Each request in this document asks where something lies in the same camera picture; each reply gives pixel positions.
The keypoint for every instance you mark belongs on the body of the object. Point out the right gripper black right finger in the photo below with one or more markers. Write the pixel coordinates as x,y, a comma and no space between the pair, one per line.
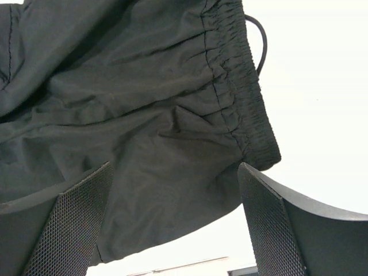
293,234

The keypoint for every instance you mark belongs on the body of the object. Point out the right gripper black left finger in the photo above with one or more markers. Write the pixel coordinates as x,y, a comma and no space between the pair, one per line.
54,231

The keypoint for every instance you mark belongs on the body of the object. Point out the black trousers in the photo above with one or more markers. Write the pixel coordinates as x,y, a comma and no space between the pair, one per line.
165,91

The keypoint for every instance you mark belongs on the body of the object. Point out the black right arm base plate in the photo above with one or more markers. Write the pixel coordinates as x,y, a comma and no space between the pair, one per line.
247,271

